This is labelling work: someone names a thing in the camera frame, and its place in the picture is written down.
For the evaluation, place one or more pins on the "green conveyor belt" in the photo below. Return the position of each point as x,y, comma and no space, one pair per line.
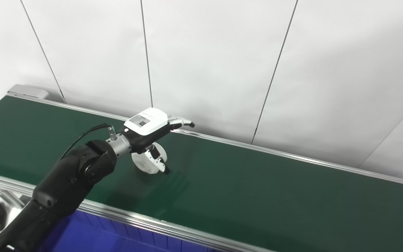
152,219
257,189

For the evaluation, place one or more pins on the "white round plastic part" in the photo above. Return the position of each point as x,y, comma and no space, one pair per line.
145,165

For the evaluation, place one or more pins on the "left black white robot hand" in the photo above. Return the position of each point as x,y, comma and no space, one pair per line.
147,122

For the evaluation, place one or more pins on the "blue plastic bin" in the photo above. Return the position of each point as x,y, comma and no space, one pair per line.
93,238

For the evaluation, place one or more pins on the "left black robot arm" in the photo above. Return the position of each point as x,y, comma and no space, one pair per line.
65,182

